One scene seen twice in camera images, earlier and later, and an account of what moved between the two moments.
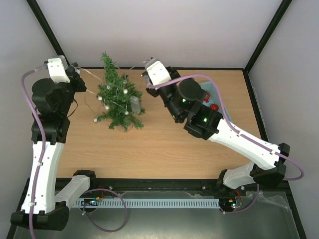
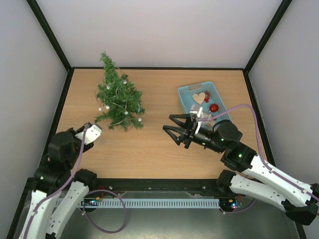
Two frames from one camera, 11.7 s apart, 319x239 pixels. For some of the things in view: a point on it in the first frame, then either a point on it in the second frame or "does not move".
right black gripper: (154, 91) -> (189, 133)
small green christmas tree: (120, 97) does not move
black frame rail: (99, 184) does not move
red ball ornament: (214, 106) does not move
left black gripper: (74, 73) -> (81, 131)
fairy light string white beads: (107, 86) -> (117, 100)
